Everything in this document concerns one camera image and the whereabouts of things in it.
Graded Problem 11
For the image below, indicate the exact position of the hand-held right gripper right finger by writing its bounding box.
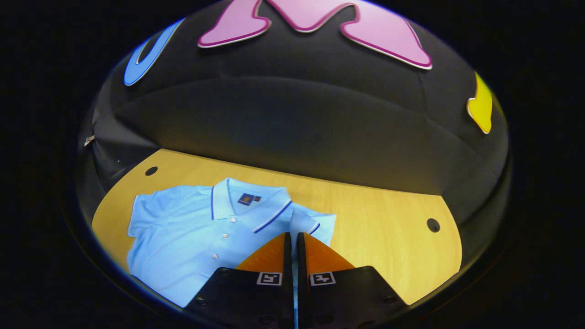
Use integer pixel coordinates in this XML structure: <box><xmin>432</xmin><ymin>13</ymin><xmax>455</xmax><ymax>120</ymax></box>
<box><xmin>297</xmin><ymin>232</ymin><xmax>410</xmax><ymax>329</ymax></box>

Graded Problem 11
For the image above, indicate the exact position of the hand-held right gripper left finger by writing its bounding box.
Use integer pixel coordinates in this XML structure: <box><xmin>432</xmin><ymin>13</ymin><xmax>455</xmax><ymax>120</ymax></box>
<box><xmin>183</xmin><ymin>232</ymin><xmax>294</xmax><ymax>329</ymax></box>

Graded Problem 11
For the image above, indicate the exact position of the light blue T-shirt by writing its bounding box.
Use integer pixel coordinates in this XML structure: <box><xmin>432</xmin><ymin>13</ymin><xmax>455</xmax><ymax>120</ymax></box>
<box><xmin>127</xmin><ymin>177</ymin><xmax>337</xmax><ymax>329</ymax></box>

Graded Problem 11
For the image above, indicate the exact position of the black backdrop cloth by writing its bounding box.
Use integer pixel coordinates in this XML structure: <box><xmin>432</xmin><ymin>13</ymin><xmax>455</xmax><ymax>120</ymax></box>
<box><xmin>75</xmin><ymin>0</ymin><xmax>511</xmax><ymax>275</ymax></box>

